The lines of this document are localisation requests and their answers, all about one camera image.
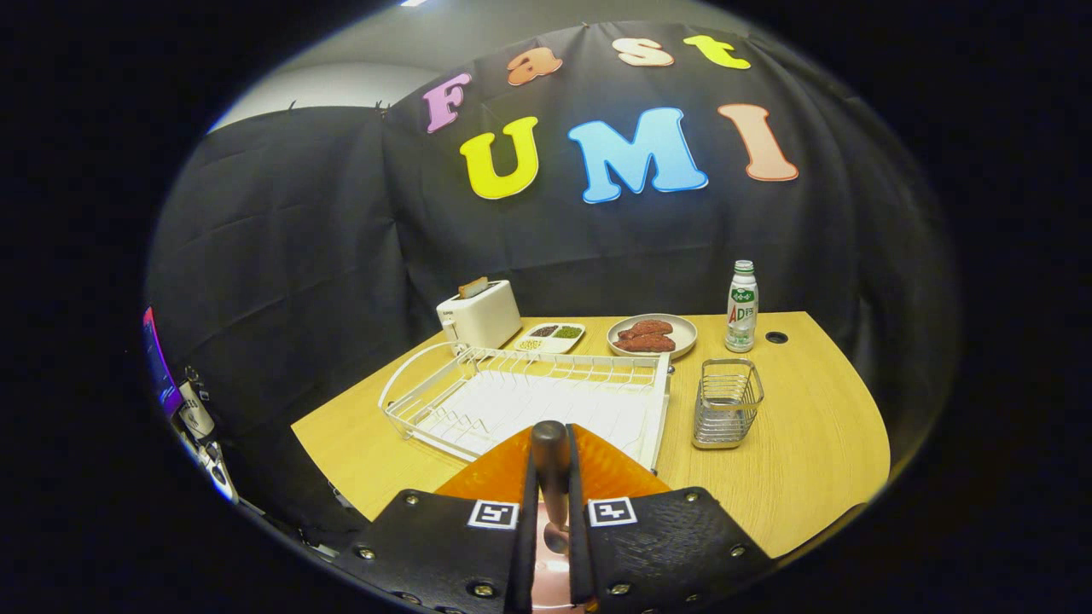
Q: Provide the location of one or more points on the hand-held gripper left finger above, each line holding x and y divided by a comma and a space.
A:
527, 520

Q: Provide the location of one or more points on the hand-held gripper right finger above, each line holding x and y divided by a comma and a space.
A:
577, 546

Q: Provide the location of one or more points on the pink plate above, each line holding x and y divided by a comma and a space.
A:
554, 588

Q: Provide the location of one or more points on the grey round plate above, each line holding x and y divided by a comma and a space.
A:
684, 337

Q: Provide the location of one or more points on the white drip tray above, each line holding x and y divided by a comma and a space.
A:
554, 401

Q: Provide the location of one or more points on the white divided bean tray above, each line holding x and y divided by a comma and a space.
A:
559, 343

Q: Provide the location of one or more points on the white toaster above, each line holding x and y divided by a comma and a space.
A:
482, 320

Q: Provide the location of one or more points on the red meat piece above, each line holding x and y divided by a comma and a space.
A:
647, 344
653, 327

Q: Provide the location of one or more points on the toast slice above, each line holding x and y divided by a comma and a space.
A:
473, 287

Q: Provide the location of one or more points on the white drink bottle green label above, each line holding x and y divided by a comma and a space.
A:
740, 315

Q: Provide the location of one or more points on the white labelled device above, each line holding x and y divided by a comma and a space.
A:
198, 418

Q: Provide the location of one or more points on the black backdrop cloth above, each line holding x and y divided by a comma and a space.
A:
299, 256

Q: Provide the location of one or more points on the purple lit screen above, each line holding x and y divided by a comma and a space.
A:
162, 375

